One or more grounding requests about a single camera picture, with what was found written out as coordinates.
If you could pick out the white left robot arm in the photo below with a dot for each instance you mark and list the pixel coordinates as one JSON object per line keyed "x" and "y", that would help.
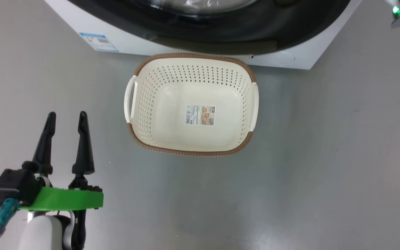
{"x": 43, "y": 232}

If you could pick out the white front-load washing machine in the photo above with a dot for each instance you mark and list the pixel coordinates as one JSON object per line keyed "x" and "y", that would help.
{"x": 82, "y": 21}

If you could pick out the cream perforated basket brown rim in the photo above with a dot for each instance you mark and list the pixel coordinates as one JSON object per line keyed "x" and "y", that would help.
{"x": 193, "y": 139}

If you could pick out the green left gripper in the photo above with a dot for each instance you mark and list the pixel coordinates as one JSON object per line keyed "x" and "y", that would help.
{"x": 64, "y": 199}

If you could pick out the paper product label sticker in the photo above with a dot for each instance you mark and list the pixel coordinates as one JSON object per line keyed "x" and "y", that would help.
{"x": 200, "y": 115}

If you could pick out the black glass washing machine door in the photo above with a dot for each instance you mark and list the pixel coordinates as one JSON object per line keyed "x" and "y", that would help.
{"x": 221, "y": 38}

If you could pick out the blue energy label sticker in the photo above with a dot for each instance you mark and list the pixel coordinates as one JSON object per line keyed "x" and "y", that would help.
{"x": 99, "y": 42}

